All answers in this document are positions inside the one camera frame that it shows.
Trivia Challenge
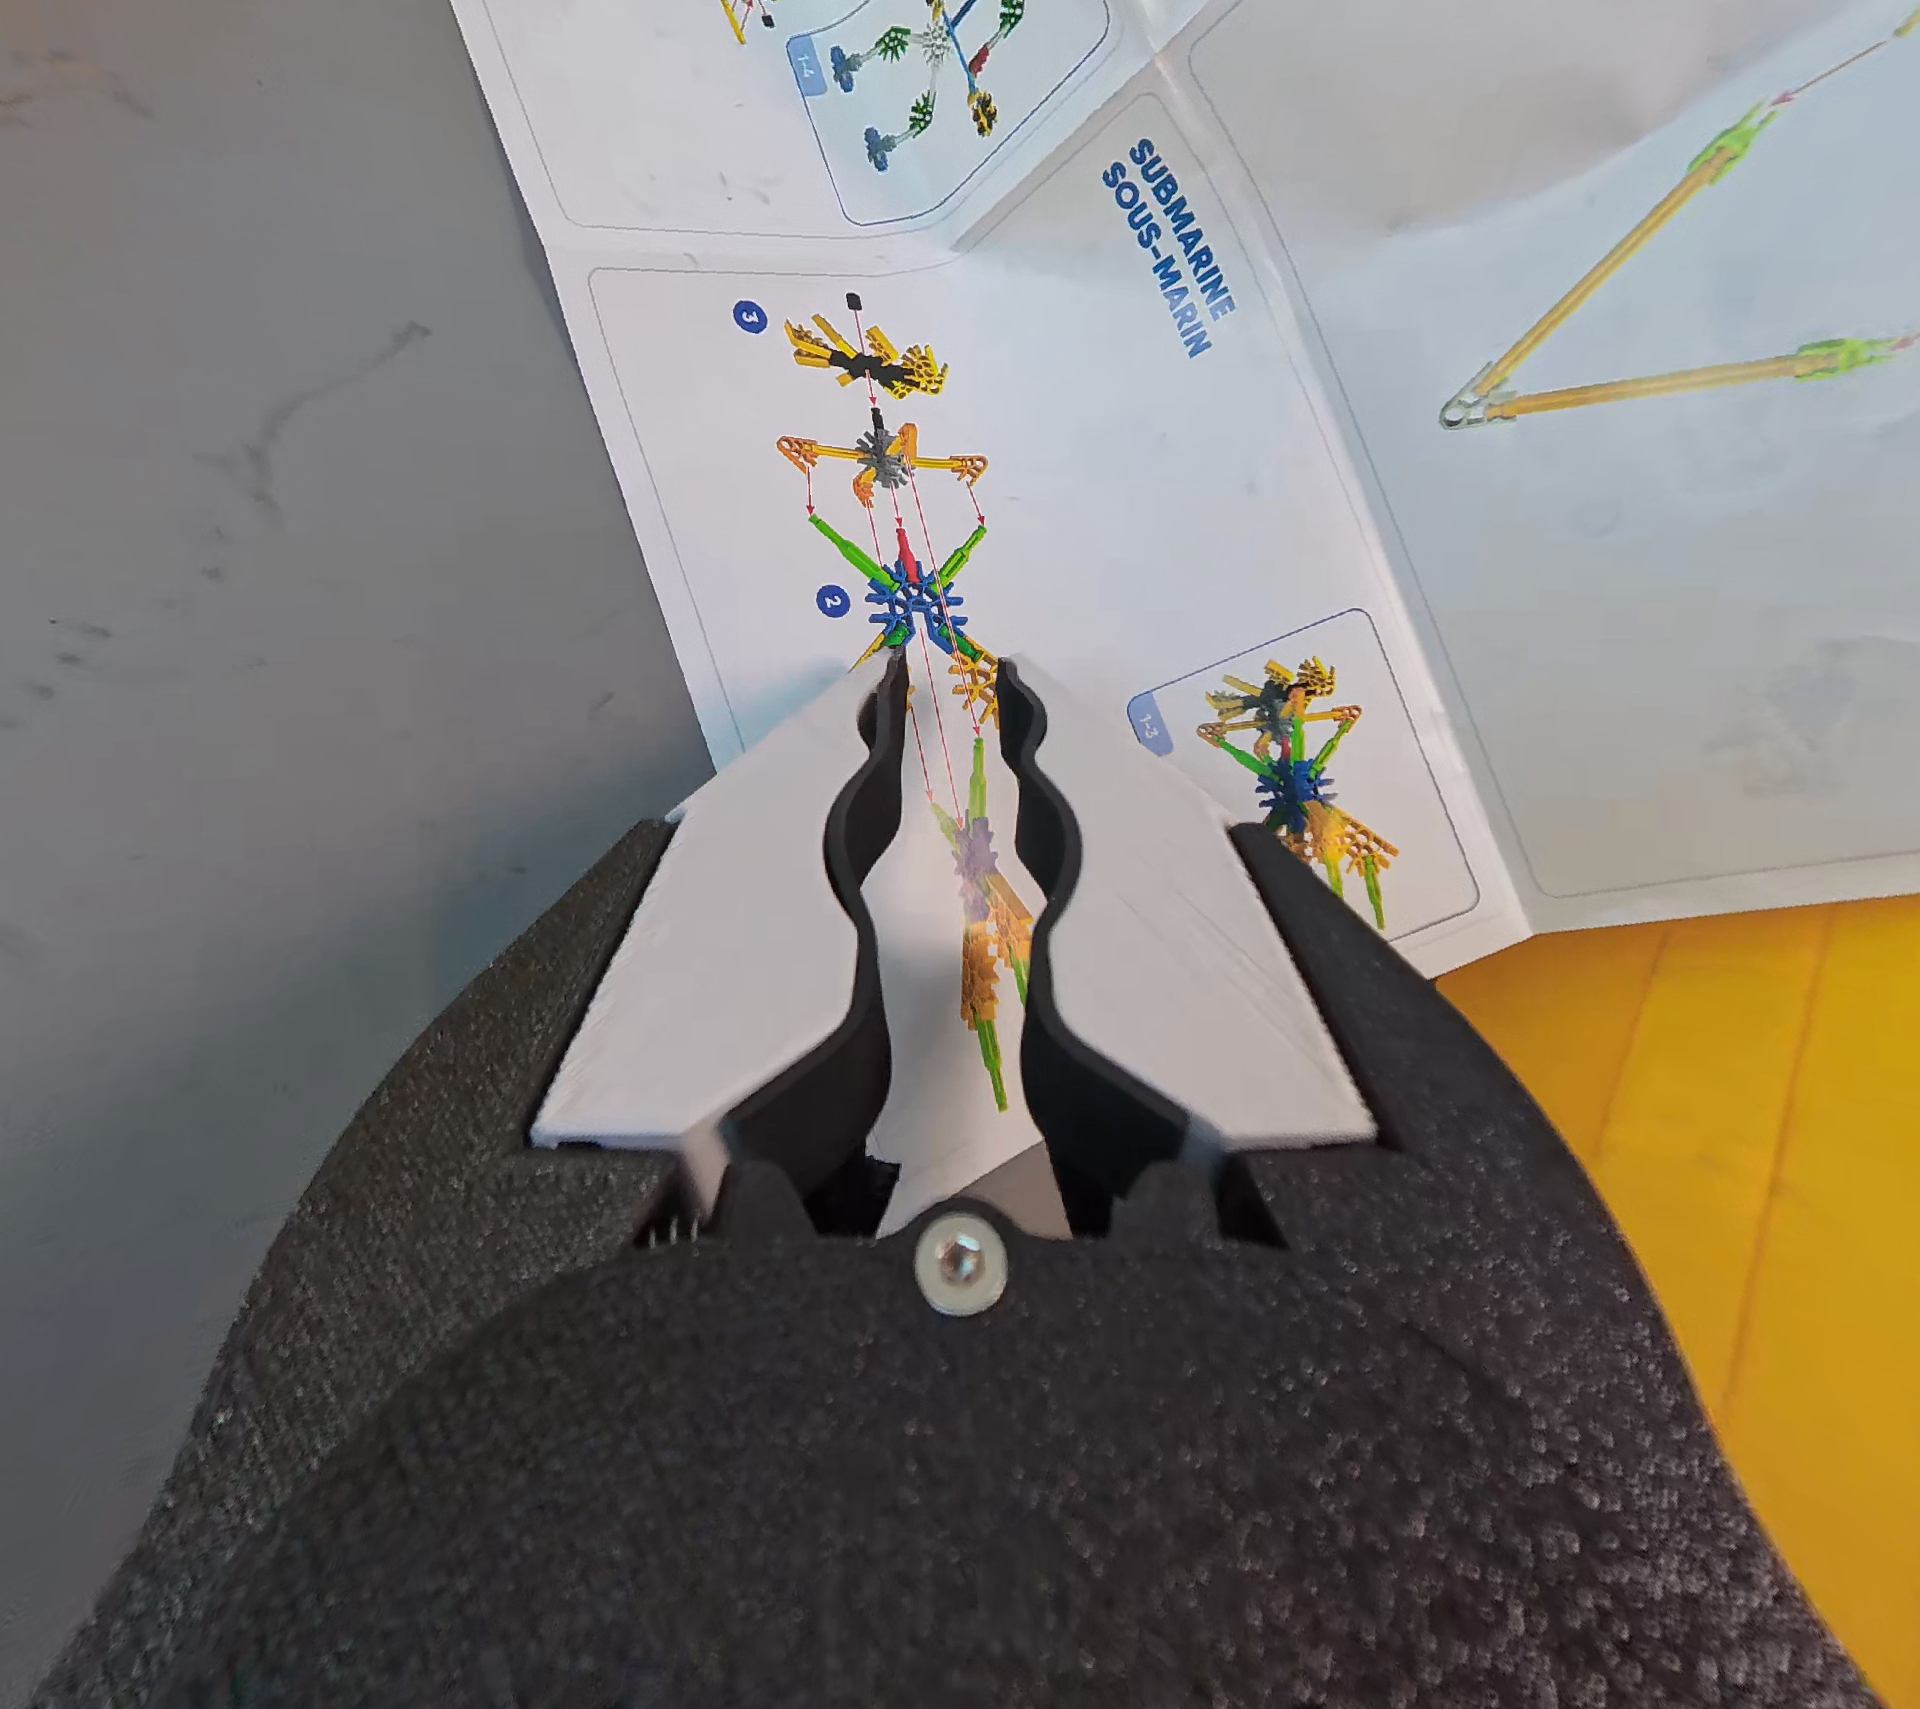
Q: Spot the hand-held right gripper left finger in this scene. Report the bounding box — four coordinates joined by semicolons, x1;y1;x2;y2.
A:
533;652;911;1242

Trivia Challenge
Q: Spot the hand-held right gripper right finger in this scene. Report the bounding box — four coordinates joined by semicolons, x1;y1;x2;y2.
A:
993;654;1379;1242

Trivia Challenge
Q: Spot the grey desk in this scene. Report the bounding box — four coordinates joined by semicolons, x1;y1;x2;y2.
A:
0;0;1071;1682

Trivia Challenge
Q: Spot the yellow plastic bin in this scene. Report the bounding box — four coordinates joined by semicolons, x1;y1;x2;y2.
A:
1432;894;1920;1707

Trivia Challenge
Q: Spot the printed instruction sheet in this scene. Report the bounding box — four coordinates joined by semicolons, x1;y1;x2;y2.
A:
375;0;1920;1242

